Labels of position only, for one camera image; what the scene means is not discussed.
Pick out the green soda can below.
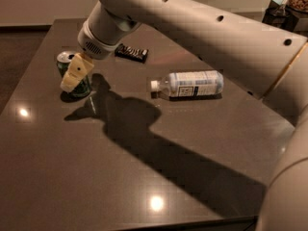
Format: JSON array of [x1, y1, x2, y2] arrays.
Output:
[[57, 51, 90, 98]]

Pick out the dark candy bar wrapper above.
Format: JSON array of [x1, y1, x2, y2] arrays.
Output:
[[115, 43, 148, 64]]

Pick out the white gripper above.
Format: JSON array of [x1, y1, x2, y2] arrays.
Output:
[[61, 20, 119, 92]]

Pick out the clear plastic water bottle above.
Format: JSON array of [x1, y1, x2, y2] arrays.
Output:
[[150, 70, 224, 98]]

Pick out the black basket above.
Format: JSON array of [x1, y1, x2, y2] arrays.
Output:
[[262, 0, 299, 32]]

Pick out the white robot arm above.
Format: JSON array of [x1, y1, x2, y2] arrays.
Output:
[[61, 0, 308, 231]]

